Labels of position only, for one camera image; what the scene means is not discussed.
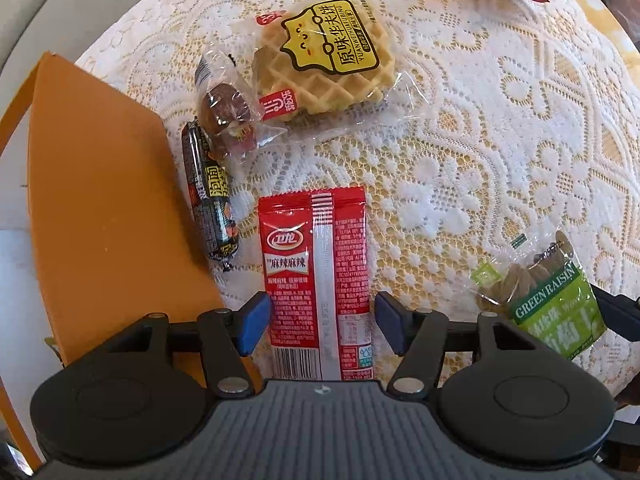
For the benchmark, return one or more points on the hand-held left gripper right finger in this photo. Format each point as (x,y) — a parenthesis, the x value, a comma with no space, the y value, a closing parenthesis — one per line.
(391,322)

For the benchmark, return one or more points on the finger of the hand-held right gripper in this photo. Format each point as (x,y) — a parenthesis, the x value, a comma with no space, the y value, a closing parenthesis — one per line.
(617,310)

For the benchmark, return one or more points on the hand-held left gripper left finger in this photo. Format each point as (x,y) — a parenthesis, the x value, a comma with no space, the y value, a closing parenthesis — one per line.
(255,322)

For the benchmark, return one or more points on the red spicy snack packet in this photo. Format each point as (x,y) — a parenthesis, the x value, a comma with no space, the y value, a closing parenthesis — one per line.
(315,270)

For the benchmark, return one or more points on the orange cardboard box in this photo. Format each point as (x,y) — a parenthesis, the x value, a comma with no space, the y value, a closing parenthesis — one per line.
(100,210)

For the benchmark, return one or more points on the green raisin packet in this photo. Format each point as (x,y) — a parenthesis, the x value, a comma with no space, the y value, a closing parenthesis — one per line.
(550,300)

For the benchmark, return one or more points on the dark wrapped sausage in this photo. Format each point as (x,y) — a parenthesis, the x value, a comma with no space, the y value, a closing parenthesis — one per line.
(210,195)

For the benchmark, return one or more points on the white lace tablecloth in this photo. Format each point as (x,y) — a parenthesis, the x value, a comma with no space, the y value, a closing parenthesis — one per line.
(475,135)

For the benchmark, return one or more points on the brown snack in clear wrapper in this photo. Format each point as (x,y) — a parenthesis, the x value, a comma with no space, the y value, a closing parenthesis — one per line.
(227,110)

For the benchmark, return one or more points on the waffle packet with yellow label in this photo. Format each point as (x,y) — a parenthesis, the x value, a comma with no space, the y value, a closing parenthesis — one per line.
(330,55)

